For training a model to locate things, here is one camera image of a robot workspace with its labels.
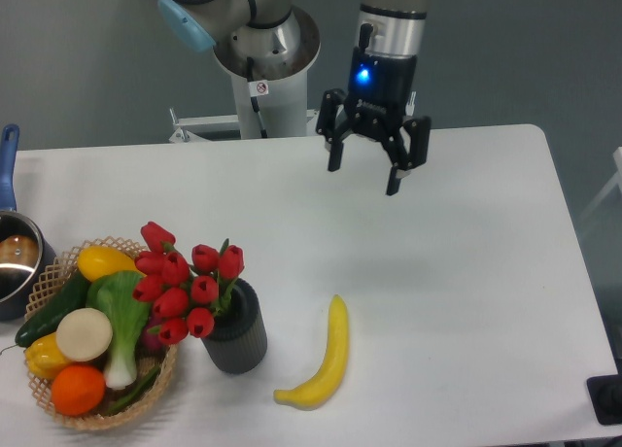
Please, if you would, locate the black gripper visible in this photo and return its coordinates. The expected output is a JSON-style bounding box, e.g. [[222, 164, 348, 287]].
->
[[316, 47, 432, 195]]

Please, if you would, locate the red tulip bouquet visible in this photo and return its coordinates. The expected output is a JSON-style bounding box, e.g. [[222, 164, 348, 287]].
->
[[132, 222, 245, 345]]

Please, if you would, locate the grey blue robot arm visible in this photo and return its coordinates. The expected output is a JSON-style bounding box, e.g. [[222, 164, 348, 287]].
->
[[158, 0, 431, 194]]

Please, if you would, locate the dark grey ribbed vase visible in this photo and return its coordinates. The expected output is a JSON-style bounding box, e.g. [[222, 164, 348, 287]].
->
[[201, 279, 267, 374]]

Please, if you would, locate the yellow banana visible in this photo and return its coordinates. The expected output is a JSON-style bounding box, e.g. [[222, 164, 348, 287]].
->
[[273, 294, 350, 410]]

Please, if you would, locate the green bok choy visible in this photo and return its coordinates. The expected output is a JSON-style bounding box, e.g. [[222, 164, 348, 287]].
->
[[86, 271, 151, 391]]

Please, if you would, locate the yellow squash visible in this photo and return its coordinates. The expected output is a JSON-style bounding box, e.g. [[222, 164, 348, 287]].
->
[[77, 245, 144, 282]]

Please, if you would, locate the purple red onion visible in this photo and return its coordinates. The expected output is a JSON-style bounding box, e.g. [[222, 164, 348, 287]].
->
[[140, 315, 163, 352]]

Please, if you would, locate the green chili pepper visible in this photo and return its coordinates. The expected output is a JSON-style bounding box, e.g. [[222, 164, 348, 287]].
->
[[104, 366, 160, 416]]

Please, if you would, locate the woven wicker basket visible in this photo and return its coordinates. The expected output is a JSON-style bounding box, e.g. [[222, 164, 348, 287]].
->
[[25, 236, 178, 431]]

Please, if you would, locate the green cucumber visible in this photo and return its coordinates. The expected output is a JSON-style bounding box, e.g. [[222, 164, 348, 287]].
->
[[15, 271, 90, 348]]

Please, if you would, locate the black device at edge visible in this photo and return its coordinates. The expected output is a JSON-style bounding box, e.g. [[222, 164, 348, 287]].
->
[[586, 374, 621, 426]]

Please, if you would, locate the beige round bun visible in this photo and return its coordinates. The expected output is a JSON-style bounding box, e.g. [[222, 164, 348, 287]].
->
[[55, 308, 113, 362]]

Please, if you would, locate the orange fruit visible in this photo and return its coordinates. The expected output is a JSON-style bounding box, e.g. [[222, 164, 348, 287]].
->
[[51, 364, 106, 416]]

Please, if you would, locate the yellow bell pepper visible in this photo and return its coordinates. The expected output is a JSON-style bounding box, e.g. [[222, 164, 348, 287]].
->
[[24, 332, 73, 380]]

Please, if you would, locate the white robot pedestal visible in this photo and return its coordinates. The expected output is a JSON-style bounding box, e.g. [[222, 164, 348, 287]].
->
[[169, 6, 321, 142]]

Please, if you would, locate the white frame at right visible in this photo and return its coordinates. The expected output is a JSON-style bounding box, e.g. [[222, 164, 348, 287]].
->
[[579, 147, 621, 223]]

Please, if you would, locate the blue handled saucepan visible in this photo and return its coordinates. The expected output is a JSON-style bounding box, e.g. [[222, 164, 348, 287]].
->
[[1, 123, 55, 321]]

